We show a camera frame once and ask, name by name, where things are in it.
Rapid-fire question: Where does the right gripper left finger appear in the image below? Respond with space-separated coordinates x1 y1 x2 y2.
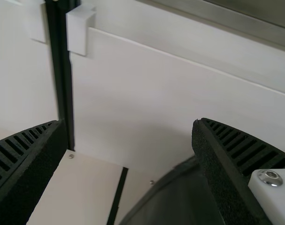
0 119 68 225

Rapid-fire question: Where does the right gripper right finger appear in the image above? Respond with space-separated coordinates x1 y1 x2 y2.
191 117 285 225

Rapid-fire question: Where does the dark grey bag with straps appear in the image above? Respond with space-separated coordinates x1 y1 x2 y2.
118 156 227 225

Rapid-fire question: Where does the black strip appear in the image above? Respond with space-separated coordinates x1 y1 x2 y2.
106 166 129 225

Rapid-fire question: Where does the black post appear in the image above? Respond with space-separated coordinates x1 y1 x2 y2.
45 0 77 151

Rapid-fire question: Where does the white bracket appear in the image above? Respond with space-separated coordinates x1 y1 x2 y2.
66 6 97 58

